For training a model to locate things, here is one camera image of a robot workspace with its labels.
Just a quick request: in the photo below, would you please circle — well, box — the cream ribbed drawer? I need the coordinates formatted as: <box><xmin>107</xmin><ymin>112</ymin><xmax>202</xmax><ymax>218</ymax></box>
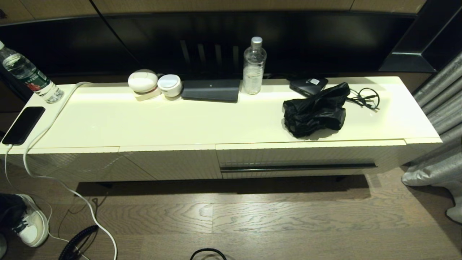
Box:
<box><xmin>216</xmin><ymin>140</ymin><xmax>406</xmax><ymax>180</ymax></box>

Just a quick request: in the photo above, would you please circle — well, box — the white oval device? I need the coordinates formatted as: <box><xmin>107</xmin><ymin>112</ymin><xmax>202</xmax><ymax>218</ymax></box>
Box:
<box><xmin>128</xmin><ymin>69</ymin><xmax>159</xmax><ymax>93</ymax></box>

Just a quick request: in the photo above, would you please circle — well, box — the green labelled water bottle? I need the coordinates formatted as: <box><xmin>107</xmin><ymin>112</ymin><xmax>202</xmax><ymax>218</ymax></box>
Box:
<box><xmin>0</xmin><ymin>40</ymin><xmax>65</xmax><ymax>104</ymax></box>

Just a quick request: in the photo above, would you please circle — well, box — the black coiled cable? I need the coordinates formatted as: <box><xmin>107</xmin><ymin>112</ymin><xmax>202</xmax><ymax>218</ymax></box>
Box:
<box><xmin>60</xmin><ymin>225</ymin><xmax>99</xmax><ymax>260</ymax></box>

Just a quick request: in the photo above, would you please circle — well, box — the beige device base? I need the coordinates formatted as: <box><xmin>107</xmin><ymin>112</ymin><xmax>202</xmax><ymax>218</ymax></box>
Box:
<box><xmin>132</xmin><ymin>87</ymin><xmax>162</xmax><ymax>101</ymax></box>

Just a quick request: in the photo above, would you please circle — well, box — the scratched cream cabinet door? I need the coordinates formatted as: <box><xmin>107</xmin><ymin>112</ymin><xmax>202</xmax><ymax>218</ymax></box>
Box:
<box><xmin>27</xmin><ymin>146</ymin><xmax>156</xmax><ymax>182</ymax></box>

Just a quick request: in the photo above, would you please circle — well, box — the clear plastic water bottle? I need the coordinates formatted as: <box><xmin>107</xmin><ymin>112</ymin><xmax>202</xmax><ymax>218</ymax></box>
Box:
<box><xmin>243</xmin><ymin>36</ymin><xmax>267</xmax><ymax>95</ymax></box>

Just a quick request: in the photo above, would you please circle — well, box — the plain cream cabinet door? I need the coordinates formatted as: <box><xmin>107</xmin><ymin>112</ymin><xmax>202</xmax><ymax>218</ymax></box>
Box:
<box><xmin>118</xmin><ymin>144</ymin><xmax>222</xmax><ymax>180</ymax></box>

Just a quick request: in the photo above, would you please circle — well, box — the thin black looped cable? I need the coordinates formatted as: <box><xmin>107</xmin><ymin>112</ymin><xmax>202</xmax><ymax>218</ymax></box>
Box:
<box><xmin>347</xmin><ymin>88</ymin><xmax>381</xmax><ymax>110</ymax></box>

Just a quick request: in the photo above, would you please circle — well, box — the small black labelled device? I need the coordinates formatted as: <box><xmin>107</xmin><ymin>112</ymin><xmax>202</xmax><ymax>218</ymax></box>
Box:
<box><xmin>290</xmin><ymin>77</ymin><xmax>329</xmax><ymax>97</ymax></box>

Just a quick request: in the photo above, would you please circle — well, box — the dark trouser leg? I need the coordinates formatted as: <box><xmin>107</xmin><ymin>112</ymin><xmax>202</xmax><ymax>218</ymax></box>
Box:
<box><xmin>0</xmin><ymin>193</ymin><xmax>28</xmax><ymax>229</ymax></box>

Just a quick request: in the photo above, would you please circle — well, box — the black wall shelf frame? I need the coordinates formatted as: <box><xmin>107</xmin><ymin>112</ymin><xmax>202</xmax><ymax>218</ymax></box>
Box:
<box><xmin>379</xmin><ymin>0</ymin><xmax>462</xmax><ymax>73</ymax></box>

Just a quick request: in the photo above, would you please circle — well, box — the black television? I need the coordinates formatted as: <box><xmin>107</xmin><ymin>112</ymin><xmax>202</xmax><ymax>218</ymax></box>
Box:
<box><xmin>0</xmin><ymin>10</ymin><xmax>428</xmax><ymax>85</ymax></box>

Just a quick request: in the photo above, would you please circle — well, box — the thin white cable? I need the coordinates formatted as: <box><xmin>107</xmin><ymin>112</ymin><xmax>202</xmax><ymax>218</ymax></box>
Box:
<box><xmin>4</xmin><ymin>144</ymin><xmax>91</xmax><ymax>260</ymax></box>

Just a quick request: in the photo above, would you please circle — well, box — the white round device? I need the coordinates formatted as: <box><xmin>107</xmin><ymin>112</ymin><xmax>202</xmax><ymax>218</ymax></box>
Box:
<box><xmin>157</xmin><ymin>74</ymin><xmax>183</xmax><ymax>98</ymax></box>

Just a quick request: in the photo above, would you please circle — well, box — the grey curtain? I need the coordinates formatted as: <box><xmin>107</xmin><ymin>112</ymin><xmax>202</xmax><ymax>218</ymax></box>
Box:
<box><xmin>401</xmin><ymin>51</ymin><xmax>462</xmax><ymax>224</ymax></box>

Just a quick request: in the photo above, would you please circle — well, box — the black flat set-top box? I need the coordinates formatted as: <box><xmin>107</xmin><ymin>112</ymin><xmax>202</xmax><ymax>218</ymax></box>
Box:
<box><xmin>181</xmin><ymin>79</ymin><xmax>241</xmax><ymax>104</ymax></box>

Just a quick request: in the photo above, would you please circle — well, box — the black arched floor cable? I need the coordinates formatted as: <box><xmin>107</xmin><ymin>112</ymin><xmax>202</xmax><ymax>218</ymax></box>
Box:
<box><xmin>189</xmin><ymin>248</ymin><xmax>228</xmax><ymax>260</ymax></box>

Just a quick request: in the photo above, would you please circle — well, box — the black smartphone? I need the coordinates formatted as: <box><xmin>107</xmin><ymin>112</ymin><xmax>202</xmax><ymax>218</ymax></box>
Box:
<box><xmin>2</xmin><ymin>107</ymin><xmax>46</xmax><ymax>146</ymax></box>

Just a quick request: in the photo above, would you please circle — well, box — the cream low cabinet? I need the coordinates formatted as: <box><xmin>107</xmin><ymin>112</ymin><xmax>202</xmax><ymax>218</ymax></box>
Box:
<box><xmin>0</xmin><ymin>76</ymin><xmax>444</xmax><ymax>183</ymax></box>

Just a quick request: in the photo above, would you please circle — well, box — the black umbrella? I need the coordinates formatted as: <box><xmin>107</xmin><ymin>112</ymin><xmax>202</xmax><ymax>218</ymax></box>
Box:
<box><xmin>283</xmin><ymin>82</ymin><xmax>351</xmax><ymax>139</ymax></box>

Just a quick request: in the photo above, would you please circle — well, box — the thick white power cable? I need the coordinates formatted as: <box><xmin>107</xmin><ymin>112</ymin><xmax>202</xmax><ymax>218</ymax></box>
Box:
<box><xmin>23</xmin><ymin>82</ymin><xmax>118</xmax><ymax>260</ymax></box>

